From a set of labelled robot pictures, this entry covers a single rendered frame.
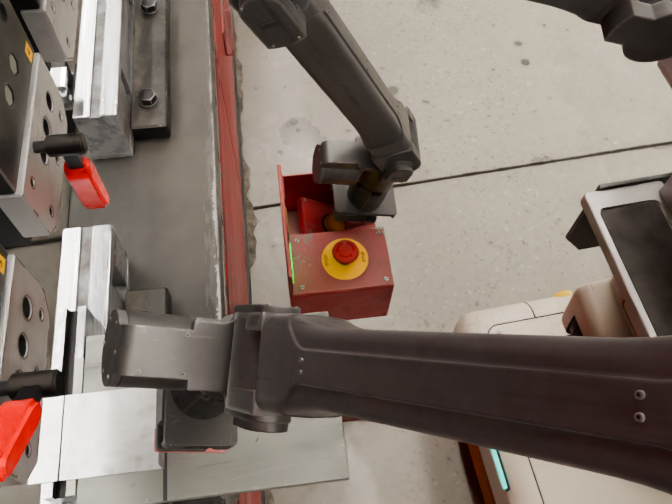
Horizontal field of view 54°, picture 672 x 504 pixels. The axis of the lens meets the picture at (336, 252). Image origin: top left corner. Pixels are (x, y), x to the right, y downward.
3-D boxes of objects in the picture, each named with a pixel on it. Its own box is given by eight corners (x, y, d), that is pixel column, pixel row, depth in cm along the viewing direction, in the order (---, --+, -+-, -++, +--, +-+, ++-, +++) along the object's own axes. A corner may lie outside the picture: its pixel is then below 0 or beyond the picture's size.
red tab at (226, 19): (234, 55, 153) (230, 32, 147) (225, 56, 153) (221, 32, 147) (231, 10, 160) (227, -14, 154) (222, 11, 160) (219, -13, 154)
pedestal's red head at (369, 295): (388, 316, 110) (399, 266, 94) (292, 326, 109) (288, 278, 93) (370, 215, 120) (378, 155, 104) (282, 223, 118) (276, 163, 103)
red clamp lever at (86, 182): (114, 210, 61) (81, 145, 53) (68, 215, 61) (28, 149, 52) (114, 194, 62) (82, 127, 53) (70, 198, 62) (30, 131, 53)
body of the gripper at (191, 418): (159, 450, 57) (185, 427, 51) (160, 339, 61) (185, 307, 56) (230, 451, 60) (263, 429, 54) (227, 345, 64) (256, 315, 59)
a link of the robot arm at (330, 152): (418, 170, 88) (411, 113, 91) (335, 164, 85) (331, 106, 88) (388, 204, 99) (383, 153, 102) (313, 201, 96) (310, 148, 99)
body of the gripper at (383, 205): (329, 182, 106) (340, 156, 100) (388, 186, 109) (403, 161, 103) (332, 217, 104) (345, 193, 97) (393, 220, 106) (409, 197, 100)
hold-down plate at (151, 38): (171, 138, 100) (167, 125, 98) (134, 140, 100) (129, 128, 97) (170, 1, 114) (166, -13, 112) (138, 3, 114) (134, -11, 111)
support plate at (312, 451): (349, 479, 66) (349, 478, 65) (78, 513, 64) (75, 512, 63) (327, 314, 74) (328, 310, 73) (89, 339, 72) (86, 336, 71)
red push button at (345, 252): (359, 270, 101) (360, 259, 98) (333, 273, 101) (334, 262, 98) (355, 248, 103) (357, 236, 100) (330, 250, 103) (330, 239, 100)
